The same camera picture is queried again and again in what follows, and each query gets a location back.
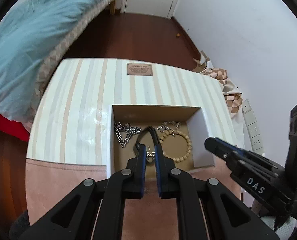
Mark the blue duvet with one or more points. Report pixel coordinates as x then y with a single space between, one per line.
33 38

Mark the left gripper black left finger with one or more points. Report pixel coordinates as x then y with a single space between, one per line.
93 209

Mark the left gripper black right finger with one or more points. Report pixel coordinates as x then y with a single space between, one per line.
206 209

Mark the brown label patch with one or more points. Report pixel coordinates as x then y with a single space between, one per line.
140 69

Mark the white wall socket strip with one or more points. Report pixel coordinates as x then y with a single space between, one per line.
252 128

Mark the striped pink table mat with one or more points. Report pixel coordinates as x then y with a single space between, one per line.
72 136

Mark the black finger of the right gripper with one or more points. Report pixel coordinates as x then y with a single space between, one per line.
220 148

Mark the checkered beige blanket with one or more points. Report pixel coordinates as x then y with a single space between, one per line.
232 94

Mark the red sheet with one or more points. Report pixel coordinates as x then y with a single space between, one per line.
14 128

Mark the bed with patterned mattress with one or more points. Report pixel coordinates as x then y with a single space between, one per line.
34 37

